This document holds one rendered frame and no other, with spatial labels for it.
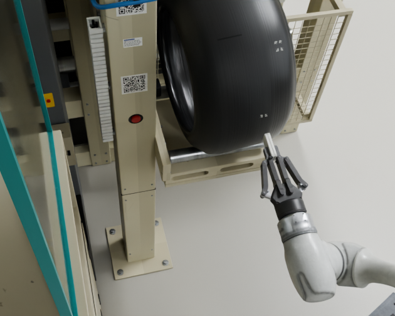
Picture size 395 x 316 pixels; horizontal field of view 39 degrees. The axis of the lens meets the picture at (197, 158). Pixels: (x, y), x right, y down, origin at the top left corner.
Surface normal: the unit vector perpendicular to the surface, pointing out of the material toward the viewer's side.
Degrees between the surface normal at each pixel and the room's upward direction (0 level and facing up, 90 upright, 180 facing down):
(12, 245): 0
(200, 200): 0
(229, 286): 0
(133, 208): 90
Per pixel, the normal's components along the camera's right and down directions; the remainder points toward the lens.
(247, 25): 0.18, -0.13
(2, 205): 0.07, -0.56
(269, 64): 0.27, 0.25
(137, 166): 0.25, 0.81
